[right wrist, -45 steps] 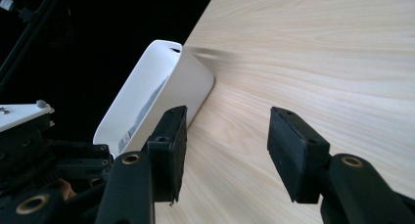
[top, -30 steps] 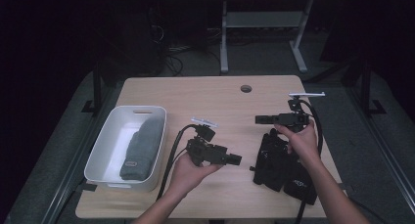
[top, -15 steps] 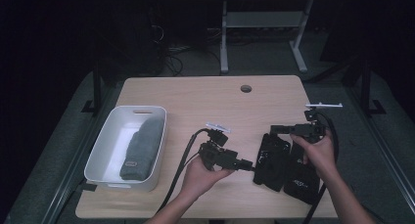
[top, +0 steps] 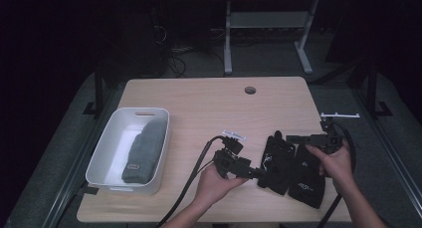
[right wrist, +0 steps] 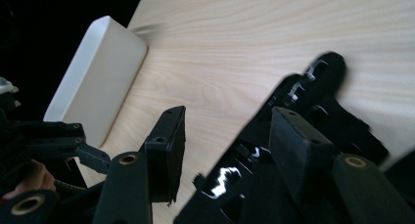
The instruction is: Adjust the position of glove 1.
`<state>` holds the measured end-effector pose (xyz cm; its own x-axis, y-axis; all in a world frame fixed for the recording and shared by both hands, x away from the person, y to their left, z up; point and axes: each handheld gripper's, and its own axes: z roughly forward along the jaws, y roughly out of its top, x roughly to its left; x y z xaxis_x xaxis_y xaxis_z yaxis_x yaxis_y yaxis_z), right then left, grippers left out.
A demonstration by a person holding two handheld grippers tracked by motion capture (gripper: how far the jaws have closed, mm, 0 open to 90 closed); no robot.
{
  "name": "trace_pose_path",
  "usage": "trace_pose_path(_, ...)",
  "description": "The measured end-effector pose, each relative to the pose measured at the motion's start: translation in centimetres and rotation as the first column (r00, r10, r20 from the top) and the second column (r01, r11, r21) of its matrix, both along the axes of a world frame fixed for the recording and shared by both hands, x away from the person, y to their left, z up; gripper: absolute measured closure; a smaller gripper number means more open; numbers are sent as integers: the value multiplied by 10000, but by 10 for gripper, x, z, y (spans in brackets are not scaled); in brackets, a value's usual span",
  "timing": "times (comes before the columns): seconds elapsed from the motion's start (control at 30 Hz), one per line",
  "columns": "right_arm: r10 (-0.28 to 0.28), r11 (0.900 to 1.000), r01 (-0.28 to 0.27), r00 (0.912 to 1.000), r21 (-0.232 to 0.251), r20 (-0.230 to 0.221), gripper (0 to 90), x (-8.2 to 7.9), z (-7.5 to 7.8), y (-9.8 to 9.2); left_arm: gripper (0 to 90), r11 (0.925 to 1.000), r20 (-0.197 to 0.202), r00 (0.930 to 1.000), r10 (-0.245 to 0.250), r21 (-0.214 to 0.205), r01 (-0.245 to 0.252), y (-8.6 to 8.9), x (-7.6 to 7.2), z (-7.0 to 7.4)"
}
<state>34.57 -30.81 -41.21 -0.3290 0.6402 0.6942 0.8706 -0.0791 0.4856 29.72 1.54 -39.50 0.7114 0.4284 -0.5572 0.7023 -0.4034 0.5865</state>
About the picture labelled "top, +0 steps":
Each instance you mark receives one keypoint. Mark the black glove with logo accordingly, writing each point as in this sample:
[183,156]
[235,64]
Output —
[307,181]

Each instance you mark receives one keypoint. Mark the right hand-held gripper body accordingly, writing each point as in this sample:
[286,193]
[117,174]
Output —
[330,141]

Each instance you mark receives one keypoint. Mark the dark cabinet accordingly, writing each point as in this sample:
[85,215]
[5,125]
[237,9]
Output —
[139,55]

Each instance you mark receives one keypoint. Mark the grey metal frame desk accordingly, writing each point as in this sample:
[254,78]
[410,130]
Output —
[265,19]

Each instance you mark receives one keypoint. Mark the person's right hand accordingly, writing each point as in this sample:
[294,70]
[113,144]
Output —
[336,166]

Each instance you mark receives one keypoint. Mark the black metal stand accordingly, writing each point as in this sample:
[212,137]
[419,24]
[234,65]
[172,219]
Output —
[98,88]
[372,88]

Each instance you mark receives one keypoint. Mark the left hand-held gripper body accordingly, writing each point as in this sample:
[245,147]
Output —
[232,163]

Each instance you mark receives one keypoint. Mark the person's left hand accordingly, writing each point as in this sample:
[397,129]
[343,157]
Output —
[214,188]

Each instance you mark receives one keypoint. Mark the white plastic bin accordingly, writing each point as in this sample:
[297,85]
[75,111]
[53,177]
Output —
[112,148]

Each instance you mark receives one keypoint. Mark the black tape strip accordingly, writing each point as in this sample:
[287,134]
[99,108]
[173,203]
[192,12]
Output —
[90,190]

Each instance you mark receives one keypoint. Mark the grey metal rail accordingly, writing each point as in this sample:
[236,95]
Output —
[398,168]
[63,196]

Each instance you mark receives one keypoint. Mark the grey mitten with label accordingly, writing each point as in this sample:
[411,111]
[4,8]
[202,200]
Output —
[146,151]

